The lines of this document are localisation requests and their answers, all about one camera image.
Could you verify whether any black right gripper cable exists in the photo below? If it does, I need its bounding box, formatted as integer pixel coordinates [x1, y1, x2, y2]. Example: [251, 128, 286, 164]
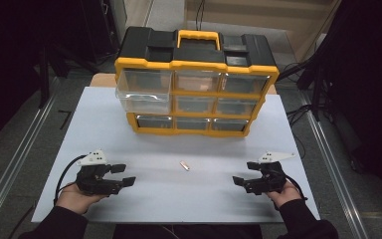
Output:
[284, 174, 308, 202]

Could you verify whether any large clear plastic drawer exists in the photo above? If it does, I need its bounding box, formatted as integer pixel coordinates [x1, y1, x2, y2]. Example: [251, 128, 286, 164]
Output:
[114, 68, 173, 115]

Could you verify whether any person's right hand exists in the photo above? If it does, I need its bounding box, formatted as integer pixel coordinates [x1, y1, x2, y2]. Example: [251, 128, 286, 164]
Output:
[265, 180, 303, 209]

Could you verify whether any person's left hand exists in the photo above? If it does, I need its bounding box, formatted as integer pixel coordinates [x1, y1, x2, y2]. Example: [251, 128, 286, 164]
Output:
[55, 181, 109, 215]

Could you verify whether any dark equipment cabinet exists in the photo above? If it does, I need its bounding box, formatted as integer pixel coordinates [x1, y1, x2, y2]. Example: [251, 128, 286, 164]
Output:
[79, 0, 128, 65]

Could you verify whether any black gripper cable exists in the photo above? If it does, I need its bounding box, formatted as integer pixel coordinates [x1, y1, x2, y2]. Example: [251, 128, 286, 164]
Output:
[284, 174, 308, 202]
[53, 154, 88, 206]

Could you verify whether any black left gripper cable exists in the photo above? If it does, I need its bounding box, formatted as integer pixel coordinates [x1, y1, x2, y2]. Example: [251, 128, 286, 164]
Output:
[53, 154, 88, 206]

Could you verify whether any black floor cables bundle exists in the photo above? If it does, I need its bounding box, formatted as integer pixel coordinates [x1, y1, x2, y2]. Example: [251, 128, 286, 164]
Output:
[276, 59, 316, 158]

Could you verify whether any metal floor rail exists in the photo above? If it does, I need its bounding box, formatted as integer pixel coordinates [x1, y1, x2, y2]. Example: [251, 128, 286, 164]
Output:
[0, 94, 58, 230]
[301, 98, 370, 239]

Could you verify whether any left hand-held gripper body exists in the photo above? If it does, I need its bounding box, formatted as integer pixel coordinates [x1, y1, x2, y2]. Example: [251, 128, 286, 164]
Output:
[76, 149, 124, 196]

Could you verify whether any group of small clear drawers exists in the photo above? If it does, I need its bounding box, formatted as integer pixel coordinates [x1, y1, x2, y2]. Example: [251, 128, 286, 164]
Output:
[135, 70, 272, 132]

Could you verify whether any yellow and black organizer cabinet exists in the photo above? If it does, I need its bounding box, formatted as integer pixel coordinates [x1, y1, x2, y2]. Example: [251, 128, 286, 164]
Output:
[113, 25, 281, 138]

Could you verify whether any black stand with legs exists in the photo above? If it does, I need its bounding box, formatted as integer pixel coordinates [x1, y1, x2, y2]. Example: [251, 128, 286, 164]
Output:
[296, 49, 332, 122]

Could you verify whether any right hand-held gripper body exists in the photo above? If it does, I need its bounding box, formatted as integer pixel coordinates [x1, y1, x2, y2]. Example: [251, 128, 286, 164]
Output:
[245, 151, 296, 196]

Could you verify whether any black hanging cable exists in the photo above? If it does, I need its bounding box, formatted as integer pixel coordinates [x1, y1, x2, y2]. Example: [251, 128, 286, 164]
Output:
[194, 0, 207, 32]

